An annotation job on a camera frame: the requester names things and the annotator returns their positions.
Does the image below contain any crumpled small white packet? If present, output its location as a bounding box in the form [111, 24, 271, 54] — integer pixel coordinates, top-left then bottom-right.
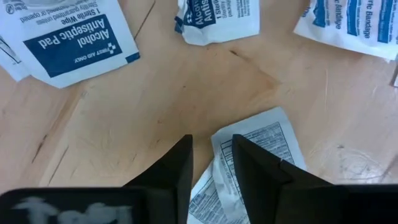
[174, 0, 261, 47]

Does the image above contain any blue striped bandage wrapper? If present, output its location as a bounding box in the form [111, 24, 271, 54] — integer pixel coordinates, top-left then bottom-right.
[293, 0, 398, 62]

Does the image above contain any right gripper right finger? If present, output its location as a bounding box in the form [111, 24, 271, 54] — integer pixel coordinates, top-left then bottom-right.
[231, 134, 398, 224]

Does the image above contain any white Drug Facts packet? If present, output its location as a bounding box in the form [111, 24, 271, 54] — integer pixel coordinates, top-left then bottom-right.
[186, 106, 308, 224]

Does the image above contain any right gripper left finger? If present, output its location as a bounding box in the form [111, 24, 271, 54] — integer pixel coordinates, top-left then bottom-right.
[0, 134, 194, 224]

